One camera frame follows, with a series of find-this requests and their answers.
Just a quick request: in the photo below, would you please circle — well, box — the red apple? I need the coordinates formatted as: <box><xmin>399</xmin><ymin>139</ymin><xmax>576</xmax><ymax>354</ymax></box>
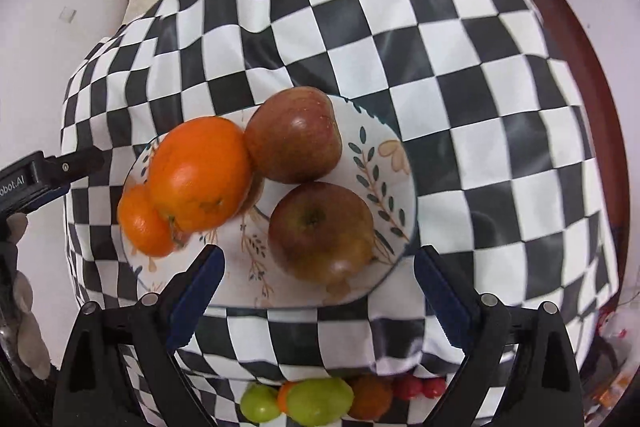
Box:
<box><xmin>268</xmin><ymin>181</ymin><xmax>377</xmax><ymax>286</ymax></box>
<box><xmin>244</xmin><ymin>87</ymin><xmax>344</xmax><ymax>184</ymax></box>

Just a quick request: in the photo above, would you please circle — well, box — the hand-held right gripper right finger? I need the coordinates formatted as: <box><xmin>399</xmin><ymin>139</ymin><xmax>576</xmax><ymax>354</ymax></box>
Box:
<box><xmin>414</xmin><ymin>244</ymin><xmax>586</xmax><ymax>427</ymax></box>

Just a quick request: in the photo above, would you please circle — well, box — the floral ceramic plate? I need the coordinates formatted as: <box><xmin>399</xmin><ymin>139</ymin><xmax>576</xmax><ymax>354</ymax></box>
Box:
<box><xmin>121</xmin><ymin>94</ymin><xmax>418</xmax><ymax>310</ymax></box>

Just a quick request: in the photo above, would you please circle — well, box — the small green fruit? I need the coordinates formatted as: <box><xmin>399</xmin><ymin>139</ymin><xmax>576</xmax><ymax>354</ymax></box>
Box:
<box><xmin>240</xmin><ymin>383</ymin><xmax>282</xmax><ymax>423</ymax></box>

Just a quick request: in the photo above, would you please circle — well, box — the small orange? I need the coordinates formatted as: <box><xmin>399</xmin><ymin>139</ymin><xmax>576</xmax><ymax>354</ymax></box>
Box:
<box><xmin>117</xmin><ymin>184</ymin><xmax>177</xmax><ymax>258</ymax></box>
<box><xmin>277</xmin><ymin>381</ymin><xmax>301</xmax><ymax>414</ymax></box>

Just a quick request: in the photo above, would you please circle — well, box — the black white checkered cloth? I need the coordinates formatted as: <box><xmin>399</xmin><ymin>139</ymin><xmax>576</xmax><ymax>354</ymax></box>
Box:
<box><xmin>60</xmin><ymin>0</ymin><xmax>623</xmax><ymax>427</ymax></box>

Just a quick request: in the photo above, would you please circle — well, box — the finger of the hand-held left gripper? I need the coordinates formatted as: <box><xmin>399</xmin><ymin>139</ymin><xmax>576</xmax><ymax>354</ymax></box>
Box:
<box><xmin>44</xmin><ymin>146</ymin><xmax>107</xmax><ymax>186</ymax></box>

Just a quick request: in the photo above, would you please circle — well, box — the dark orange tangerine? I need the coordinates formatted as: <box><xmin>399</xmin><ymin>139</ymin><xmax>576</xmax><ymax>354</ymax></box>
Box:
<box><xmin>347</xmin><ymin>374</ymin><xmax>395</xmax><ymax>422</ymax></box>

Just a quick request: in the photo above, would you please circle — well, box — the white plastic bag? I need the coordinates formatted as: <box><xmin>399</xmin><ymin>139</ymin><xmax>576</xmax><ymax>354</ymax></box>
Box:
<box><xmin>597</xmin><ymin>302</ymin><xmax>628</xmax><ymax>348</ymax></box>

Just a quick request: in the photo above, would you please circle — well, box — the large orange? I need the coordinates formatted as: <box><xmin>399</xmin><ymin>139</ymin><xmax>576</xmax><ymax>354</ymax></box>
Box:
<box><xmin>148</xmin><ymin>117</ymin><xmax>254</xmax><ymax>233</ymax></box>

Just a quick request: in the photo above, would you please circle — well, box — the large green fruit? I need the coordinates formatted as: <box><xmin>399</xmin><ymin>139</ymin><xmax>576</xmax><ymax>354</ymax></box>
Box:
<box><xmin>286</xmin><ymin>377</ymin><xmax>355</xmax><ymax>427</ymax></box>

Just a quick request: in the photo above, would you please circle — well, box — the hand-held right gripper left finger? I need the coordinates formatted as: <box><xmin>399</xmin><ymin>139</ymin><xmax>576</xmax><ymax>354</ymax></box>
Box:
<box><xmin>52</xmin><ymin>244</ymin><xmax>226</xmax><ymax>427</ymax></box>

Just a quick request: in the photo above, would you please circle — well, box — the person's left hand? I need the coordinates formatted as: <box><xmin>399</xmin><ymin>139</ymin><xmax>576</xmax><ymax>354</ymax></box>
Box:
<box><xmin>0</xmin><ymin>212</ymin><xmax>52</xmax><ymax>380</ymax></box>

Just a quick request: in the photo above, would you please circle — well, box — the red cherry tomato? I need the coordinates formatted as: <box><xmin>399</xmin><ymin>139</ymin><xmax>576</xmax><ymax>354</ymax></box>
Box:
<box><xmin>394</xmin><ymin>374</ymin><xmax>424</xmax><ymax>401</ymax></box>
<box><xmin>422</xmin><ymin>377</ymin><xmax>448</xmax><ymax>399</ymax></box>

